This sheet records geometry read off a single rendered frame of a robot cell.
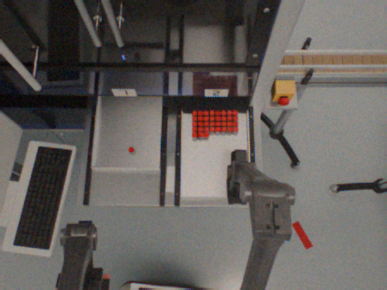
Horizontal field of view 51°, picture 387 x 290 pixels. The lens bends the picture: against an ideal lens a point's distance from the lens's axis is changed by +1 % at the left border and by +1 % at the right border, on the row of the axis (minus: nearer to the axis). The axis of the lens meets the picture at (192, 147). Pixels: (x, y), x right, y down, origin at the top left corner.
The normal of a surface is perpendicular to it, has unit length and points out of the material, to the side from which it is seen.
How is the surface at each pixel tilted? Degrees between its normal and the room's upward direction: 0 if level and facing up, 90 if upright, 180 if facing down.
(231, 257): 0
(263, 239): 56
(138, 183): 0
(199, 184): 0
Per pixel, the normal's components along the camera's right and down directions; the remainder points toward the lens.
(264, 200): 0.05, -0.49
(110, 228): -0.02, -0.29
